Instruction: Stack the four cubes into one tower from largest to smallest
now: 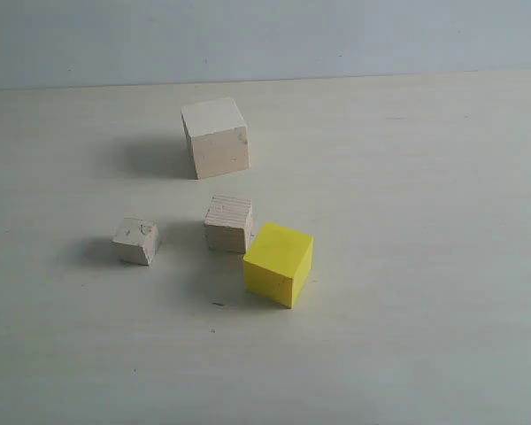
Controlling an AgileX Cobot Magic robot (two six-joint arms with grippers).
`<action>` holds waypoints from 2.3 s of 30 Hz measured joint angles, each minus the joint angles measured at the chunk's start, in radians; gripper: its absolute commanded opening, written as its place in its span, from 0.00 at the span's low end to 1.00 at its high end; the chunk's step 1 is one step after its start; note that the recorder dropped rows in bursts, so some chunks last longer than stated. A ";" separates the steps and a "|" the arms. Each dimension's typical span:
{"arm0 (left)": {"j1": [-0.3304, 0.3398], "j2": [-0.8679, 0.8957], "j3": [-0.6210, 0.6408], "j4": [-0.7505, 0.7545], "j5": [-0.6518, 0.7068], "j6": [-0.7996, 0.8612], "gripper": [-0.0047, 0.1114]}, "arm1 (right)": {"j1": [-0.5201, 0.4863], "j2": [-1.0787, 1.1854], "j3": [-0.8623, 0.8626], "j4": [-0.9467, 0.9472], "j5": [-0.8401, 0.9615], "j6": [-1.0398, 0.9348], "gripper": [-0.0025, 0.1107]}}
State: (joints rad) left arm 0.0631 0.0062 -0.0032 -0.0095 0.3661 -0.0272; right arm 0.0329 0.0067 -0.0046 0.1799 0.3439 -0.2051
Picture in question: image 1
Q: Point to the yellow cube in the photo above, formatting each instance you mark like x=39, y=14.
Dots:
x=278, y=263

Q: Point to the medium striped wooden cube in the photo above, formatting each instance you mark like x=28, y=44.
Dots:
x=228, y=223

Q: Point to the small pale wooden cube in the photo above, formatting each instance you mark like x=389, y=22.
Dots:
x=136, y=241

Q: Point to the large pale wooden cube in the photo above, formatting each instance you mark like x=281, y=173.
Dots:
x=216, y=135

